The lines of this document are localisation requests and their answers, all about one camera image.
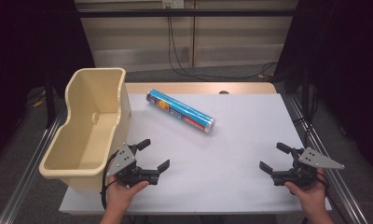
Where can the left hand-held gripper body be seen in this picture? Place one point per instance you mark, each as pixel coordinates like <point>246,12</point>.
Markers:
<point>123,160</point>

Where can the person's right hand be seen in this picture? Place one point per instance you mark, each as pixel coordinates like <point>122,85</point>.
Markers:
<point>312,197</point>

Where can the wooden table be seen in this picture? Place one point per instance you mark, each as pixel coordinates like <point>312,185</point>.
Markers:
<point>190,87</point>

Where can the blue foil roll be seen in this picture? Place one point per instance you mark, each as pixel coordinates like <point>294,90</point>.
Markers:
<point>178,110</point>

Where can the white table sheet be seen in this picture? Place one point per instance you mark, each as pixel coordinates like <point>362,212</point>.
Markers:
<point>231,155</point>

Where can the person's left hand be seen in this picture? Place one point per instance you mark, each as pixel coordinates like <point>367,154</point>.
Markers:
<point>119,196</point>

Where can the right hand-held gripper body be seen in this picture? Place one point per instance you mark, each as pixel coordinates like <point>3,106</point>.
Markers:
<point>302,172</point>

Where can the cream plastic bin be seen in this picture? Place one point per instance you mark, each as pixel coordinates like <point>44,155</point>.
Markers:
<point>91,93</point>

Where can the black metal stand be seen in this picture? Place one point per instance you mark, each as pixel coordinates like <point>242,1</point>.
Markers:
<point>50,102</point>

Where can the white wall socket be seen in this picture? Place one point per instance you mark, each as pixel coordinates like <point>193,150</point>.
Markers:
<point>172,3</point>

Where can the black horizontal bar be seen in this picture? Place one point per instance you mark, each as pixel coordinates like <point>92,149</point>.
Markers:
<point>206,12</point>

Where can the black curtain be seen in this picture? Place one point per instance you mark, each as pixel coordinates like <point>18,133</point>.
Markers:
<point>26,46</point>
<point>346,62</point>

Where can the aluminium frame rail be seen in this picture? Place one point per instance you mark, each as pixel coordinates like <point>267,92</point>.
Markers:
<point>29,174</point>
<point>351,205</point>

